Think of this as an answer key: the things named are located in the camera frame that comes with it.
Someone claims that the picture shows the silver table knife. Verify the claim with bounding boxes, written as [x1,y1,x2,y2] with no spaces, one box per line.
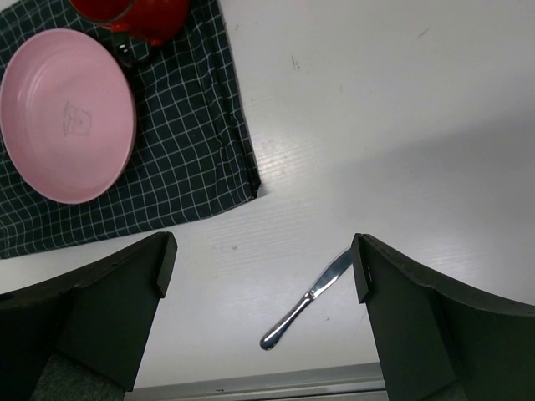
[259,249,353,351]

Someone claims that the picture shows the dark checked cloth napkin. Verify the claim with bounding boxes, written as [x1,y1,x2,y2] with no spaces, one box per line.
[1,1,261,259]

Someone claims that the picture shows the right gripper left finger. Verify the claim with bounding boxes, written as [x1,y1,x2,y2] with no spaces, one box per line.
[1,231,177,400]

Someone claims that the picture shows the pink plastic plate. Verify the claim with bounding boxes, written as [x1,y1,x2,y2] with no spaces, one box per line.
[1,28,136,205]

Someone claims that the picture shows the red mug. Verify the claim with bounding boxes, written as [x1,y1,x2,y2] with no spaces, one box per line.
[69,0,191,67]

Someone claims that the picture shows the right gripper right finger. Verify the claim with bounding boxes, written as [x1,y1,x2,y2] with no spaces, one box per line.
[351,233,534,400]

